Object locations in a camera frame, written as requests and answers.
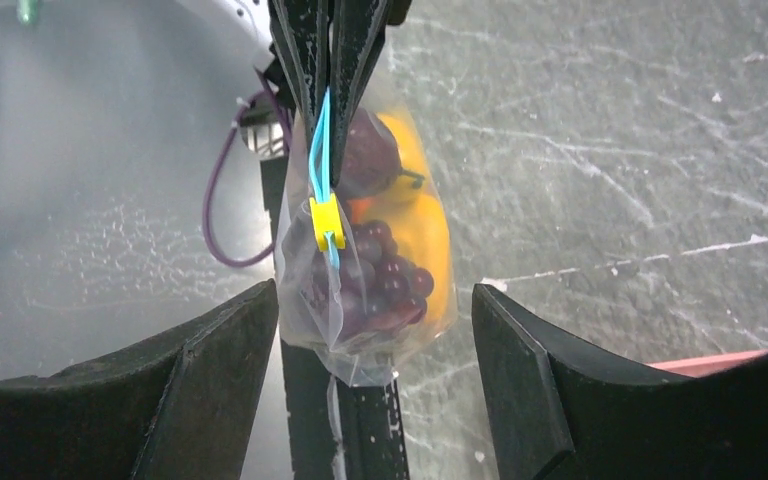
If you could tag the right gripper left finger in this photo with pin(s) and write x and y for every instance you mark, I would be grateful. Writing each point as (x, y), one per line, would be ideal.
(178, 405)

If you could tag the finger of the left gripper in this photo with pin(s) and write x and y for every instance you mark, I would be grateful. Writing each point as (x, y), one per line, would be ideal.
(358, 33)
(300, 34)

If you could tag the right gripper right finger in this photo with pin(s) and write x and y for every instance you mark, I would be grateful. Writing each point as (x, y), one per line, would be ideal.
(561, 407)

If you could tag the dark brown passion fruit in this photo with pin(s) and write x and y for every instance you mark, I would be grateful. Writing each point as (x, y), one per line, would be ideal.
(371, 162)

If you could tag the pink perforated plastic basket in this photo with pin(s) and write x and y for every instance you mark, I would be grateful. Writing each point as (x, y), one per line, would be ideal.
(698, 367)

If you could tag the yellow mango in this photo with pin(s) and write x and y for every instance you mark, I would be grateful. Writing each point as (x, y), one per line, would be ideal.
(417, 220)

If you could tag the dark red grape bunch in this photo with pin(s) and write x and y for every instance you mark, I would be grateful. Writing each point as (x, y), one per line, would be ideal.
(375, 289)

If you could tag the clear zip bag blue zipper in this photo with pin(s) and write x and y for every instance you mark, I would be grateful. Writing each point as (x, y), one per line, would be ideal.
(313, 220)

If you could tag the orange fruit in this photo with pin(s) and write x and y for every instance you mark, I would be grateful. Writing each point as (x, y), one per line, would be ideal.
(361, 210)

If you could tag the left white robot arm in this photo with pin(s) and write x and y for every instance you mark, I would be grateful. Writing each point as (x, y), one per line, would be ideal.
(247, 23)

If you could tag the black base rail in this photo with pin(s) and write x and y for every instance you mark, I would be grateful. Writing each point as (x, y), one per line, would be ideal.
(339, 432)

